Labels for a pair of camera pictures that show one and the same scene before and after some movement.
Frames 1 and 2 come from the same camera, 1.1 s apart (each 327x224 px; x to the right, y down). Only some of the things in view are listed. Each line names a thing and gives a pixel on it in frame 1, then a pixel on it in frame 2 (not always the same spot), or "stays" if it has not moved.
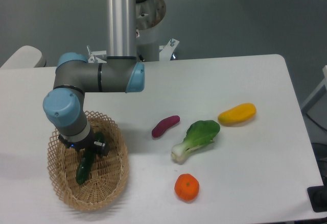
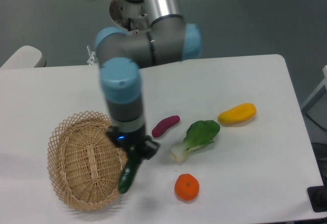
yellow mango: (238, 115) stays
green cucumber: (87, 160) to (131, 168)
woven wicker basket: (109, 175) stays
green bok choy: (200, 133) stays
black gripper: (100, 148) to (131, 141)
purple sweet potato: (161, 126) stays
